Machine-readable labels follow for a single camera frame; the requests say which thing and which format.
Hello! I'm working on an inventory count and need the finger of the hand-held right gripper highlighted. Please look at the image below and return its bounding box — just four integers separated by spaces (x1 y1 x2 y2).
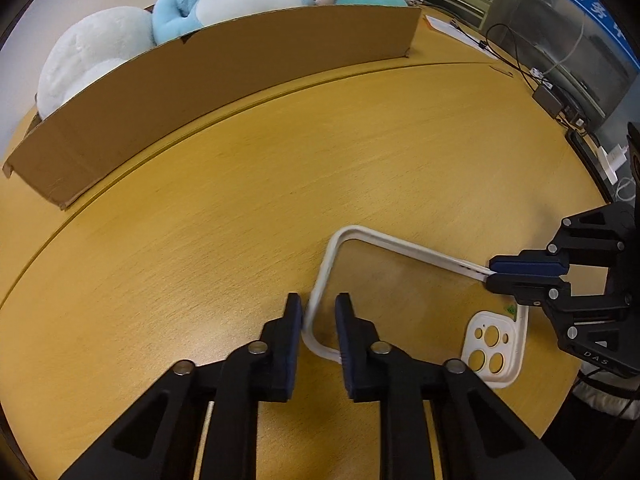
486 272 633 348
489 202 632 277

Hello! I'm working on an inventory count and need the dark clothing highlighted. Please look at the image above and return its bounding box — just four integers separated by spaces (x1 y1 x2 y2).
542 367 640 461

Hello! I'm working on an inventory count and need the white paper sheet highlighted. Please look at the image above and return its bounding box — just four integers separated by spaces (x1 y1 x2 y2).
424 14 501 61

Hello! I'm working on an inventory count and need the white plush toy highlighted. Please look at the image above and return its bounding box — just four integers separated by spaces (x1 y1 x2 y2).
37 6 156 121

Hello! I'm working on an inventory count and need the glass partition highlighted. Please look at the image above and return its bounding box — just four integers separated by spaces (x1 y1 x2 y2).
395 0 640 128

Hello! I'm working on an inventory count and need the long black power cable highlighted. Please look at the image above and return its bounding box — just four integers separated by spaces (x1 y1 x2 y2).
484 22 576 126

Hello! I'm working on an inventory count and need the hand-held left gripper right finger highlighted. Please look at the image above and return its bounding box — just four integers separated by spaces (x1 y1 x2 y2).
335 292 576 480

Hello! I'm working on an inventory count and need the blue banner strip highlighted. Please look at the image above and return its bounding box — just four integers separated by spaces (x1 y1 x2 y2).
520 0 640 68

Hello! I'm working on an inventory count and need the short black cable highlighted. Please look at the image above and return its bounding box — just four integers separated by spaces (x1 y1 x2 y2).
450 19 493 53

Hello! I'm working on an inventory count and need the cardboard box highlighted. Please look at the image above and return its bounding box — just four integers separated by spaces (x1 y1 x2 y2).
2 4 423 211

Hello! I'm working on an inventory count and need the black labelled box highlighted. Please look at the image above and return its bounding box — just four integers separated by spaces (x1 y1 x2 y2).
565 105 589 132

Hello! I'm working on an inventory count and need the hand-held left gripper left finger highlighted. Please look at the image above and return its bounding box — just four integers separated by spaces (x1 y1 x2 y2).
59 292 305 480

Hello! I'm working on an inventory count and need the white charger block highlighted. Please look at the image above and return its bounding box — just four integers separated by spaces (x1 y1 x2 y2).
597 144 629 184

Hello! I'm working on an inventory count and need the white clear phone case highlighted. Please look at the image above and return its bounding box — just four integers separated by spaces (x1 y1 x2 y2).
302 225 530 390

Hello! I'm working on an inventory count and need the black power adapter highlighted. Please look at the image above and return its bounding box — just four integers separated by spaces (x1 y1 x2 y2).
532 85 567 117

